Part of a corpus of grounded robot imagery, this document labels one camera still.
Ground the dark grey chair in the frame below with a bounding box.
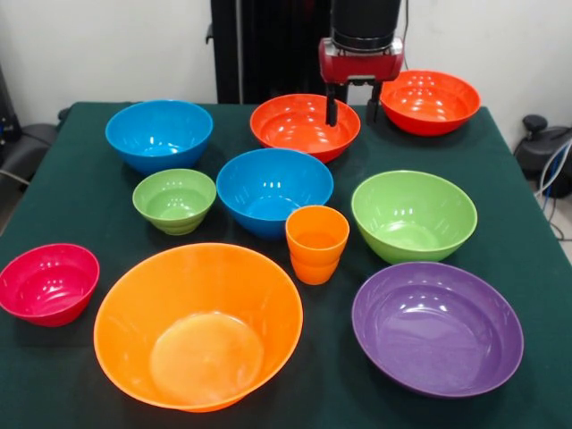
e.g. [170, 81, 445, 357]
[0, 122, 59, 180]

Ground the grey cable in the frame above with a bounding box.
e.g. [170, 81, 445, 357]
[0, 168, 31, 185]

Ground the large orange plastic bowl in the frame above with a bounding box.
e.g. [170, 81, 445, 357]
[93, 242, 305, 414]

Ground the dark green table cloth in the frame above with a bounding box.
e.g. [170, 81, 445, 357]
[0, 101, 572, 429]

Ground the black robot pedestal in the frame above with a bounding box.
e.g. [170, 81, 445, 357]
[206, 0, 361, 105]

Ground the blue and white cable bundle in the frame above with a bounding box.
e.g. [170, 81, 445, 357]
[534, 138, 572, 242]

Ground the orange plastic cup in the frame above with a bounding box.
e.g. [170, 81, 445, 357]
[290, 252, 341, 286]
[285, 205, 350, 265]

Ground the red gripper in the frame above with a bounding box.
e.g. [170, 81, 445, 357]
[317, 38, 406, 128]

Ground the black equipment rack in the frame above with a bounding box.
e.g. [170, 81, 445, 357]
[0, 66, 21, 166]

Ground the pink plastic bowl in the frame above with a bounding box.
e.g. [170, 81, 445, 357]
[0, 242, 101, 328]

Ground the purple plastic bowl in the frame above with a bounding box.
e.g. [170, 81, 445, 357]
[351, 261, 525, 399]

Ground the red-orange plastic bowl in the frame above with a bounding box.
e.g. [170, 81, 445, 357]
[249, 93, 362, 164]
[377, 69, 483, 138]

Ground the blue plastic bowl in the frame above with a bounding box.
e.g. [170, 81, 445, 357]
[105, 99, 215, 176]
[215, 147, 335, 240]

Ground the large green plastic bowl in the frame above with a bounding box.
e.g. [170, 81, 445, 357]
[350, 169, 479, 265]

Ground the black office chair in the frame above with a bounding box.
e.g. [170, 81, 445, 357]
[513, 114, 572, 198]

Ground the small green plastic bowl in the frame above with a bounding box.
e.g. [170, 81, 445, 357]
[131, 168, 218, 237]

